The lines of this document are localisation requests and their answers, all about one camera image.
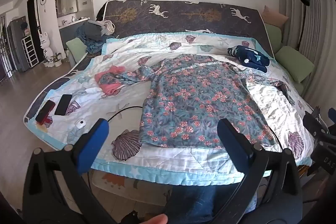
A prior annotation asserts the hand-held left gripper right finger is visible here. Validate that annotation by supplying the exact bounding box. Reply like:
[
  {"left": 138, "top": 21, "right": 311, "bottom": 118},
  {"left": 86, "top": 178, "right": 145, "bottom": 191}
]
[{"left": 217, "top": 118, "right": 304, "bottom": 224}]

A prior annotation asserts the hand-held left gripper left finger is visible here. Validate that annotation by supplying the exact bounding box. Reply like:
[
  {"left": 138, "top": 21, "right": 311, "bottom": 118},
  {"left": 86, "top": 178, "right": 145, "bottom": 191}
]
[{"left": 22, "top": 118, "right": 110, "bottom": 224}]

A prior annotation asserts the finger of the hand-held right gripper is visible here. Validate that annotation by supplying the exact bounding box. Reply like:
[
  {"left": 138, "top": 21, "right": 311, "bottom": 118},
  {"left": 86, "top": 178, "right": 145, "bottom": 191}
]
[{"left": 303, "top": 108, "right": 329, "bottom": 135}]

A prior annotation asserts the floral long-sleeved shirt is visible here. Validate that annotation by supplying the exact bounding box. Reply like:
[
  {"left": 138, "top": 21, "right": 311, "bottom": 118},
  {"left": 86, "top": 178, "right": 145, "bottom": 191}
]
[{"left": 98, "top": 54, "right": 296, "bottom": 149}]

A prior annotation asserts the blue-grey clothes pile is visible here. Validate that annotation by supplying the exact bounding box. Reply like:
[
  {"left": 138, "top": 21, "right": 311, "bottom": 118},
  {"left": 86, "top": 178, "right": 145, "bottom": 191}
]
[{"left": 76, "top": 20, "right": 111, "bottom": 54}]

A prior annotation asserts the person's left hand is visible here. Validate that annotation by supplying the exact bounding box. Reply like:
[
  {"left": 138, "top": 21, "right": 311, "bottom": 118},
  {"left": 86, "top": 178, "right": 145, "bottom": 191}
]
[{"left": 140, "top": 214, "right": 169, "bottom": 224}]

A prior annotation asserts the printed floor rug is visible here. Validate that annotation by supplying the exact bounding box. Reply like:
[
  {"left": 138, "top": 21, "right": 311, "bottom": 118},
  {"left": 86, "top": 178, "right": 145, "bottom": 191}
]
[{"left": 92, "top": 170, "right": 172, "bottom": 204}]

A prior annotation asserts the seashell print quilt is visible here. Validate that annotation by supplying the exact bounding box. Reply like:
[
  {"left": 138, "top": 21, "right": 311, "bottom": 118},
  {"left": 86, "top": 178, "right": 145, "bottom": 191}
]
[{"left": 24, "top": 32, "right": 315, "bottom": 186}]

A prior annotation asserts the black phone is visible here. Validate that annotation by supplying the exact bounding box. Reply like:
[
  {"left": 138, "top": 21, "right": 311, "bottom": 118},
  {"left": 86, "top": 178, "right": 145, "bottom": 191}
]
[{"left": 54, "top": 94, "right": 72, "bottom": 116}]

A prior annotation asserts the pink garment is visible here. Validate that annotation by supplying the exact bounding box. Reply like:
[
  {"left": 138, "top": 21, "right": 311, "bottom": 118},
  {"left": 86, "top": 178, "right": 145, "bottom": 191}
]
[{"left": 94, "top": 66, "right": 127, "bottom": 95}]

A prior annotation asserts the red-cased phone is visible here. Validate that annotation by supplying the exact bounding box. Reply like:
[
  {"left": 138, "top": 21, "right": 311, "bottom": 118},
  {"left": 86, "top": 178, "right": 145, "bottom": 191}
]
[{"left": 35, "top": 100, "right": 56, "bottom": 125}]

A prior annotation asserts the green cushion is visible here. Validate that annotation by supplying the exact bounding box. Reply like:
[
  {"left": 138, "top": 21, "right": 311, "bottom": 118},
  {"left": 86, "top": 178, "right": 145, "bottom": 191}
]
[
  {"left": 274, "top": 46, "right": 315, "bottom": 83},
  {"left": 264, "top": 23, "right": 283, "bottom": 56},
  {"left": 66, "top": 38, "right": 88, "bottom": 67}
]

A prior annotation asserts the person's jeans leg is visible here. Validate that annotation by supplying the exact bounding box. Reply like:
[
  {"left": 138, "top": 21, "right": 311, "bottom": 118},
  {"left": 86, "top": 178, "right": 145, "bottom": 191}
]
[{"left": 164, "top": 183, "right": 258, "bottom": 224}]

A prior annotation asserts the navy blue folded garment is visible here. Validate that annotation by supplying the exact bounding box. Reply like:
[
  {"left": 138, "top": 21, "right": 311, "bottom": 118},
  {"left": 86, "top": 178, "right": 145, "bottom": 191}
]
[{"left": 227, "top": 45, "right": 270, "bottom": 73}]

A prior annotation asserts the grey curtain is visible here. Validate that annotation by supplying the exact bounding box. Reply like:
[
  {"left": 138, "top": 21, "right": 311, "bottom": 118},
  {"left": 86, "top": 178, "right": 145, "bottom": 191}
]
[{"left": 276, "top": 0, "right": 336, "bottom": 109}]

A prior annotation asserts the potted plant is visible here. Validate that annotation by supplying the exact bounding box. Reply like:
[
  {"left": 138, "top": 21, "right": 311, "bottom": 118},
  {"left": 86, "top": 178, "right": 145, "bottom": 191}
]
[{"left": 51, "top": 52, "right": 64, "bottom": 67}]

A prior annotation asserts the white frog figurine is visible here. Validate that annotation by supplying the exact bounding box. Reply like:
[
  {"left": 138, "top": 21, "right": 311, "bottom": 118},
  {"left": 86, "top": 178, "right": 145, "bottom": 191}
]
[{"left": 41, "top": 31, "right": 54, "bottom": 65}]

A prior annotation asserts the pink pillow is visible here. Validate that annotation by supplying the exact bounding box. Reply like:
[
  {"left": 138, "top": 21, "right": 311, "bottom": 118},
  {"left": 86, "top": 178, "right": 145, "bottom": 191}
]
[{"left": 261, "top": 5, "right": 289, "bottom": 29}]

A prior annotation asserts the white shelf rack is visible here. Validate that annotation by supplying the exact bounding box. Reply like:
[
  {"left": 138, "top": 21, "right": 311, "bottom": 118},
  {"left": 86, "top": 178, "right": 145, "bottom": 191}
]
[{"left": 21, "top": 35, "right": 39, "bottom": 68}]

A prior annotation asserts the grey counter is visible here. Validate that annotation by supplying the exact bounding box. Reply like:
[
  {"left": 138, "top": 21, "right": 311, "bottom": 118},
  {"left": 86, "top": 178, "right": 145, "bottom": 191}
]
[{"left": 58, "top": 18, "right": 90, "bottom": 46}]

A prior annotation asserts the grey refrigerator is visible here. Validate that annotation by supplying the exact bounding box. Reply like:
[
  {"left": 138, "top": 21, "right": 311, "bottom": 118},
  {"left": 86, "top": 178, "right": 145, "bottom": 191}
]
[{"left": 7, "top": 16, "right": 29, "bottom": 72}]

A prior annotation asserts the dark deer print mattress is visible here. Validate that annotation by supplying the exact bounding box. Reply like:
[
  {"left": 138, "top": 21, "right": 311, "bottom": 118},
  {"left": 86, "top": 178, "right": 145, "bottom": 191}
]
[{"left": 25, "top": 0, "right": 276, "bottom": 122}]

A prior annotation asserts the black cable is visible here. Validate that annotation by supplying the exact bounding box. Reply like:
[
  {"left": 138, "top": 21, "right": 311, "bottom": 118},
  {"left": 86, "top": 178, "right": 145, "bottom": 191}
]
[{"left": 105, "top": 106, "right": 143, "bottom": 122}]

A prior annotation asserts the white rope bag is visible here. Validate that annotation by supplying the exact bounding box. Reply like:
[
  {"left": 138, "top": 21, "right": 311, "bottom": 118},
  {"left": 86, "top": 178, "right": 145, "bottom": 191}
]
[{"left": 101, "top": 20, "right": 116, "bottom": 36}]

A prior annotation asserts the wall mirror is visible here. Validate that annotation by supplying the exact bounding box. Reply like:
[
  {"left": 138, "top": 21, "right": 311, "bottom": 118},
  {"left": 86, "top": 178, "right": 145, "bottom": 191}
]
[{"left": 55, "top": 0, "right": 78, "bottom": 17}]

